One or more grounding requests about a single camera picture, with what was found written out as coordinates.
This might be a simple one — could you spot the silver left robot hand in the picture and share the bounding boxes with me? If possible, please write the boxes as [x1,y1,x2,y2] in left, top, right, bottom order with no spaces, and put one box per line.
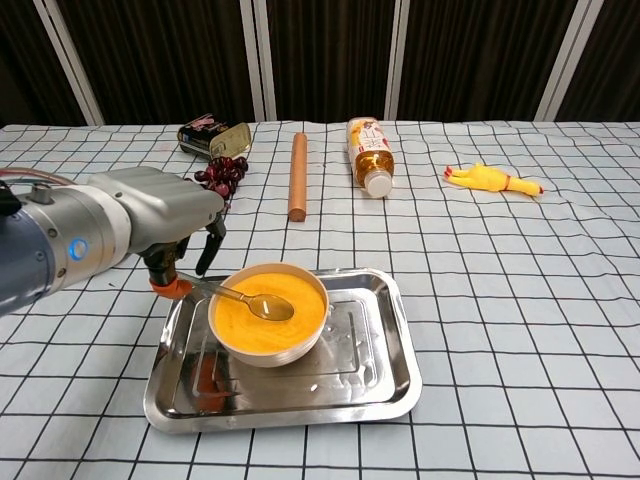
[88,166,227,301]

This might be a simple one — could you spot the metal spoon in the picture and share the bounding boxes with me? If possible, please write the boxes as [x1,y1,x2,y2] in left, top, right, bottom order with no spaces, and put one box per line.
[177,272,295,322]

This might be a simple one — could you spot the beige bowl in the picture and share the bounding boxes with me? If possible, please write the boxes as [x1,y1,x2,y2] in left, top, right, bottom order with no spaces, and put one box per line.
[207,262,330,370]

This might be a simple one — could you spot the rectangular steel tray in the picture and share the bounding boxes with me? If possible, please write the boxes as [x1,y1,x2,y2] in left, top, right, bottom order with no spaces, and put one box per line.
[143,267,424,435]

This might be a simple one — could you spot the white grid-patterned tablecloth table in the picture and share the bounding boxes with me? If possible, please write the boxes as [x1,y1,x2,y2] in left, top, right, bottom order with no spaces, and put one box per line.
[0,119,640,480]

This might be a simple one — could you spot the dark red grape bunch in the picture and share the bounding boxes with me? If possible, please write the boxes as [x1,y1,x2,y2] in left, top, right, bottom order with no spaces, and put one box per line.
[183,155,250,214]

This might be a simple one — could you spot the black luncheon meat can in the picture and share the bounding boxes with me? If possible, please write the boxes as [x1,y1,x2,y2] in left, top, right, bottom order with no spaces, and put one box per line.
[177,113,253,162]

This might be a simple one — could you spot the wooden rolling pin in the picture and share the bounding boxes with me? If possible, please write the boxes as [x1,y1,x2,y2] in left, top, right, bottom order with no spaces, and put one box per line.
[287,131,309,223]

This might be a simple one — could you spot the orange disc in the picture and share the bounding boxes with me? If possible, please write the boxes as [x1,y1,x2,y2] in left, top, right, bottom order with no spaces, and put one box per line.
[214,269,326,352]

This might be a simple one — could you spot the amber tea bottle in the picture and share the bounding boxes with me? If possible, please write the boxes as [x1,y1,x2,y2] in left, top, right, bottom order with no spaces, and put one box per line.
[346,117,396,200]

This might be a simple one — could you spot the dark folding partition screen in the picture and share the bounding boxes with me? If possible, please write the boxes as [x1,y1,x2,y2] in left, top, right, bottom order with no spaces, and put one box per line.
[0,0,640,127]

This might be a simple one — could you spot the yellow rubber chicken toy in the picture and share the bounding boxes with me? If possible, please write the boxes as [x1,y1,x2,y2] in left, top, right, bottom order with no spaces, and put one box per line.
[443,162,545,198]

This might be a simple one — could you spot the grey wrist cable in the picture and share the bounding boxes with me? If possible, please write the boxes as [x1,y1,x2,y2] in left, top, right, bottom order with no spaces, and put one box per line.
[0,167,76,188]

